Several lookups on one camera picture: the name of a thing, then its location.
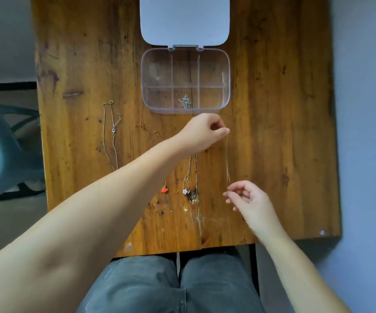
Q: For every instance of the person's left hand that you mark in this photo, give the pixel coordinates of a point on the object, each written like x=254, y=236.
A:
x=197, y=133

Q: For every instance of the person's right hand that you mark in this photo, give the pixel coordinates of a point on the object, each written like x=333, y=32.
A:
x=259, y=208

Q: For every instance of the person's right thumb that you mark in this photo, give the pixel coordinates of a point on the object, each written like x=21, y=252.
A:
x=241, y=184

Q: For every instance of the person's left thumb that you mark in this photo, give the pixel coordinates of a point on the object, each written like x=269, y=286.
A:
x=221, y=134

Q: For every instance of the person's right forearm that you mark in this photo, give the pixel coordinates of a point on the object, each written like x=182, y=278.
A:
x=302, y=277

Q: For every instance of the person's left forearm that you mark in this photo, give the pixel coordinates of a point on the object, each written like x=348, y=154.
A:
x=86, y=224

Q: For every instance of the clear organizer box white lid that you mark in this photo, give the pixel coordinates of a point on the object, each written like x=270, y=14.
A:
x=184, y=26

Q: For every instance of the person's grey jeans legs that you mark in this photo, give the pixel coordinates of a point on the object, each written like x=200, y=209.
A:
x=161, y=283

